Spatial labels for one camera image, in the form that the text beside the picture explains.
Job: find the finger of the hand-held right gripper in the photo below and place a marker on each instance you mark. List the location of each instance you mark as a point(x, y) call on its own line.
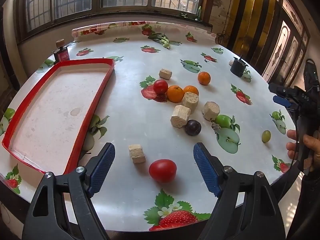
point(281, 100)
point(278, 89)

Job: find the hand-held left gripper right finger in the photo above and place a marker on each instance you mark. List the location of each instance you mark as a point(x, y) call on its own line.
point(206, 172)

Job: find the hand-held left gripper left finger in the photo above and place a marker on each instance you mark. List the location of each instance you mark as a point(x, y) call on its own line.
point(103, 168)

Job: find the pressed wood block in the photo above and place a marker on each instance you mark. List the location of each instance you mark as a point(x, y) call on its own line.
point(180, 117)
point(165, 73)
point(136, 153)
point(190, 101)
point(210, 110)

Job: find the oval red tomato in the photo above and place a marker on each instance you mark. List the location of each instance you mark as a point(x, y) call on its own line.
point(163, 170)

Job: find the red rimmed white tray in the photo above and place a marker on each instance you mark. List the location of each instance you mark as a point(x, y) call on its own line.
point(50, 110)

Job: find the orange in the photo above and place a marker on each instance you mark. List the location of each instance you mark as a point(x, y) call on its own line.
point(191, 89)
point(204, 78)
point(175, 93)

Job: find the person's right forearm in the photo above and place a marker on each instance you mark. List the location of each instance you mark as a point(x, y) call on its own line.
point(310, 205)

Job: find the person's right hand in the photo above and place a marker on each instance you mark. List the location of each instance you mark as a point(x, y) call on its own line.
point(292, 146)

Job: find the green grape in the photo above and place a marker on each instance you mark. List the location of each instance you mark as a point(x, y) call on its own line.
point(266, 136)

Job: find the stained glass door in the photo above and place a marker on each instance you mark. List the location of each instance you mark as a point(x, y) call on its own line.
point(282, 45)

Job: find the small black cylinder device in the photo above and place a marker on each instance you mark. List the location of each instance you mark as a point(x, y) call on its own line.
point(237, 67)

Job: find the dark purple plum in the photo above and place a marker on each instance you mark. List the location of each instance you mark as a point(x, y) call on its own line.
point(193, 127)

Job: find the small green apple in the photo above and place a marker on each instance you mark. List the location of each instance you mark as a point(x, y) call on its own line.
point(223, 120)

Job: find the brown and gold door panel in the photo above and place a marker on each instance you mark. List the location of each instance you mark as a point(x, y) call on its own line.
point(252, 17)

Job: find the round red tomato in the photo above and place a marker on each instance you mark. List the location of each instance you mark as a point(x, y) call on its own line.
point(160, 86)

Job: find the green bottle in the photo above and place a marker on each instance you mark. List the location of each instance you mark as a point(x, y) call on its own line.
point(199, 12)

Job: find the black canister with red label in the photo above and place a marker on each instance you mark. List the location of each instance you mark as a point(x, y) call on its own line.
point(61, 53)

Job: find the green bok choy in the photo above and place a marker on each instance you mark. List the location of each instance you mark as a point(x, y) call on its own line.
point(162, 39)

